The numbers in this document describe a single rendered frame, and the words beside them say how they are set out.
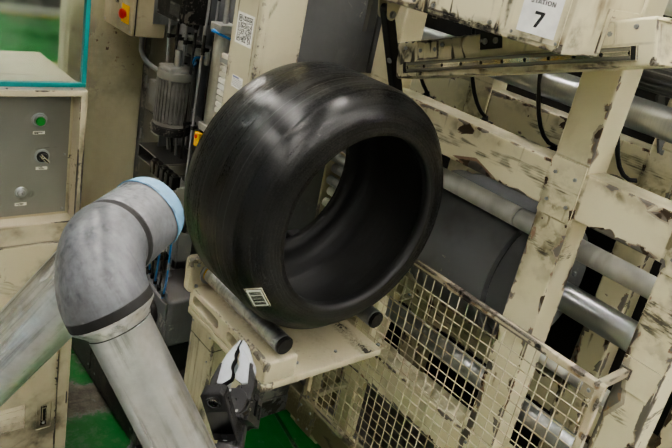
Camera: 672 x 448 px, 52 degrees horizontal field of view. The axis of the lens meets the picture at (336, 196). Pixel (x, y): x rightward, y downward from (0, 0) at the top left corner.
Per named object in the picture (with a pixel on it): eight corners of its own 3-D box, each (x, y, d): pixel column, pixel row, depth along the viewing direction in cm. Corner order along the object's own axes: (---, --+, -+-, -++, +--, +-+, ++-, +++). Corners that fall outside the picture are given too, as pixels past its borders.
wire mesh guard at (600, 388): (301, 398, 231) (341, 211, 206) (305, 397, 233) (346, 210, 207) (510, 616, 170) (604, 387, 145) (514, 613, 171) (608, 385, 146)
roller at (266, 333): (209, 262, 176) (220, 268, 179) (198, 276, 175) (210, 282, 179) (286, 335, 152) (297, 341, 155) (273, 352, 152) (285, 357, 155)
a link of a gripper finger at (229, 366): (236, 349, 138) (228, 395, 133) (225, 338, 133) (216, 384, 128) (250, 349, 137) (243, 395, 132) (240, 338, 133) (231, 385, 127)
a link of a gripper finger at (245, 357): (250, 349, 137) (243, 395, 132) (240, 338, 133) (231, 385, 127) (265, 349, 136) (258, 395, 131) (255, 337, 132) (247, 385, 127)
